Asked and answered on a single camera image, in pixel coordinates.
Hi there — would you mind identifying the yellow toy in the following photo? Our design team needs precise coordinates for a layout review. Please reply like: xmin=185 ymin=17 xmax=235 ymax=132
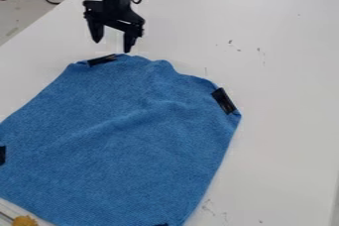
xmin=10 ymin=214 xmax=41 ymax=226

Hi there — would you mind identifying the blue cloth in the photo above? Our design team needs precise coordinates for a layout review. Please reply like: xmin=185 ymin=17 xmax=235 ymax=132
xmin=0 ymin=53 xmax=243 ymax=226

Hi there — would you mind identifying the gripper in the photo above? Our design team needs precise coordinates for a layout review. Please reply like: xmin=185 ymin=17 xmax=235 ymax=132
xmin=81 ymin=0 xmax=148 ymax=55

